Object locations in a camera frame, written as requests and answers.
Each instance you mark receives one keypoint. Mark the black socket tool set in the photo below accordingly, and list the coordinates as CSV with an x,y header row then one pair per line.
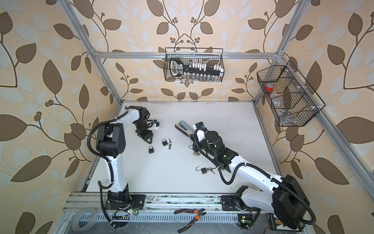
x,y
177,69

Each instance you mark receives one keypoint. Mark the wire basket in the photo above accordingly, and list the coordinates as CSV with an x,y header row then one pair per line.
x,y
294,101
210,55

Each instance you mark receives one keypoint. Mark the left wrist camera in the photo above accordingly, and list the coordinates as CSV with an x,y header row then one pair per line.
x,y
153,124

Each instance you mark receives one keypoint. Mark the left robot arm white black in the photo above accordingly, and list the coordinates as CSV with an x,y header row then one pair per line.
x,y
107,141

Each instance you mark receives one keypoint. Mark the back wire basket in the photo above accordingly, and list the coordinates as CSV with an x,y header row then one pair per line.
x,y
210,55

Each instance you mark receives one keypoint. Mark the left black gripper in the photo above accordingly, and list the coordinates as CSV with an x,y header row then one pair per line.
x,y
147,136

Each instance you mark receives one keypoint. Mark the right wire basket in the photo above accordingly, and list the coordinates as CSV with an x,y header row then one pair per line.
x,y
294,101

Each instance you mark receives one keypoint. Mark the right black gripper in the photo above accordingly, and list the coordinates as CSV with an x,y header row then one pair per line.
x,y
196,143

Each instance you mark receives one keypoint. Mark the brass padlock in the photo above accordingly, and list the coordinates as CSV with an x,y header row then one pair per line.
x,y
195,152

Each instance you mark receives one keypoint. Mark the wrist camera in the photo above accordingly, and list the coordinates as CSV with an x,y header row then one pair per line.
x,y
202,129
153,124

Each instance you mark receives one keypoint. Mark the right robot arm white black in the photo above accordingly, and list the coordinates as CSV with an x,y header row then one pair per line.
x,y
283,196

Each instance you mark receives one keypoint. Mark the clear tape roll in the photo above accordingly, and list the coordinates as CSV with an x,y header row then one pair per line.
x,y
84,220

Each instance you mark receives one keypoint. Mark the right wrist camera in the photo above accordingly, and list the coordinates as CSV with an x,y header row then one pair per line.
x,y
202,129

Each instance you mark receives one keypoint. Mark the red capped item in basket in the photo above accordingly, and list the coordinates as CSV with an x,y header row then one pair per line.
x,y
269,87

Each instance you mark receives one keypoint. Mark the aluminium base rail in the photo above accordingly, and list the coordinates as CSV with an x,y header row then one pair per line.
x,y
158,207

